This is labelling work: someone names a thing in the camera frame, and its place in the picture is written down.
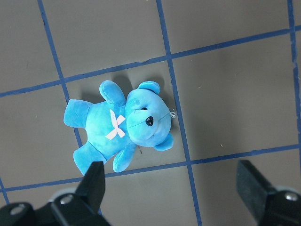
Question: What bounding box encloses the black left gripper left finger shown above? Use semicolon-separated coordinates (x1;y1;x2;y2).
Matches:
75;161;105;213

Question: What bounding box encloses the blue teddy bear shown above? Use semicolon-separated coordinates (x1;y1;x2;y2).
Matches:
63;80;174;175

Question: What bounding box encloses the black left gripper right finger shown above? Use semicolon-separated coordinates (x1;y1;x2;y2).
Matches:
236;160;277;221

